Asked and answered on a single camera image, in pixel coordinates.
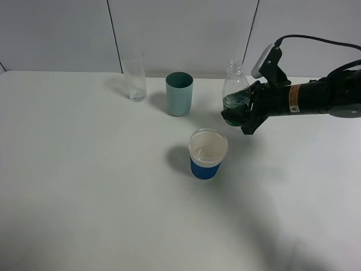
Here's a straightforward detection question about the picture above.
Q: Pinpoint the clear water bottle green label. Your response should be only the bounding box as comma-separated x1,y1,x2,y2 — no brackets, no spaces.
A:
222,59,250,111

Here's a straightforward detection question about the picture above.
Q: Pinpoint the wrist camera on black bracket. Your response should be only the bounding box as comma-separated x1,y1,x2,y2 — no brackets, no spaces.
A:
251,44,291,86

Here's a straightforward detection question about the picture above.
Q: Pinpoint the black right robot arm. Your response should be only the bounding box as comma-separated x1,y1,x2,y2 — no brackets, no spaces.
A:
221,60,360,135

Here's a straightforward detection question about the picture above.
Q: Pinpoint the teal plastic cup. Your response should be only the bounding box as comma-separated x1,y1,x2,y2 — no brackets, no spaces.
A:
165,72,193,117

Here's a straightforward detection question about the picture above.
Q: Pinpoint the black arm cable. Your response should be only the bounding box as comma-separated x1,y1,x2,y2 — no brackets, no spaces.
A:
274,34,361,51

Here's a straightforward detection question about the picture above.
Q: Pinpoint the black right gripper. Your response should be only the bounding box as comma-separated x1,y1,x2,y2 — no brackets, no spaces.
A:
221,80,291,135

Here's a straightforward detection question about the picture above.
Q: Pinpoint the tall clear drinking glass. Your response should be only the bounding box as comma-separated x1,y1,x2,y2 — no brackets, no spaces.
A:
120,50,147,102

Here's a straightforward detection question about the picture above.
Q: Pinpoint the white cup with blue sleeve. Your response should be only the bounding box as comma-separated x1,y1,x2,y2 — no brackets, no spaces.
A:
188,129,228,180

